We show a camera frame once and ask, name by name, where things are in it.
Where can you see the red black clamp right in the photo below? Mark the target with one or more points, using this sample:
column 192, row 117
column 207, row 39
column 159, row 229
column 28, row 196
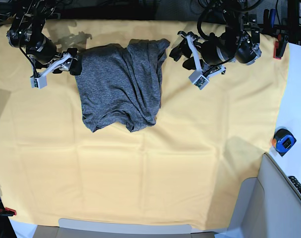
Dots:
column 280, row 46

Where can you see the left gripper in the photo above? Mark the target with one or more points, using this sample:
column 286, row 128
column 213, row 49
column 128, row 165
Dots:
column 189, row 48

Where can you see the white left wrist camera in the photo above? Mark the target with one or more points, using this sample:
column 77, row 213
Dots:
column 198, row 79

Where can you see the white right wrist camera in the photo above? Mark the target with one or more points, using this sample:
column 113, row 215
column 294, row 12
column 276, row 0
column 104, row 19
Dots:
column 38, row 82

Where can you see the grey long-sleeve shirt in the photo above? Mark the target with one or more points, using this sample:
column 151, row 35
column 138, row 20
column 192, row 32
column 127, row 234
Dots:
column 122, row 85

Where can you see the yellow table cloth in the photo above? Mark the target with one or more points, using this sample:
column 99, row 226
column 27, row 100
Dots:
column 186, row 169

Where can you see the red black clamp left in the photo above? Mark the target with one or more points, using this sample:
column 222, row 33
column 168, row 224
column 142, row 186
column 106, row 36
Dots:
column 6, row 212

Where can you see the blue black tape measure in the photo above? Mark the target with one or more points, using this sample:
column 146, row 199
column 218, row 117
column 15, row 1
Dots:
column 283, row 140

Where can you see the black textured handle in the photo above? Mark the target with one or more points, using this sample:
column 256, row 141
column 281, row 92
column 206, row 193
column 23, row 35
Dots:
column 295, row 182

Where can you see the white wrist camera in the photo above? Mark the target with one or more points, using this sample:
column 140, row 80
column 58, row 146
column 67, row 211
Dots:
column 38, row 82
column 198, row 79

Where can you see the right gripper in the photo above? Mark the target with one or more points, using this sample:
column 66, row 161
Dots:
column 70, row 61

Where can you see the red black clamp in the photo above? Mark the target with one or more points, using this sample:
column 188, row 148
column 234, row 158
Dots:
column 280, row 46
column 6, row 212

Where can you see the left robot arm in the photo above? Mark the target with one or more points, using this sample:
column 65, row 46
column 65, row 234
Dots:
column 208, row 53

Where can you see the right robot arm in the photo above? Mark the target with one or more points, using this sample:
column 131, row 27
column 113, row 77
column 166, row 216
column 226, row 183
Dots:
column 26, row 34

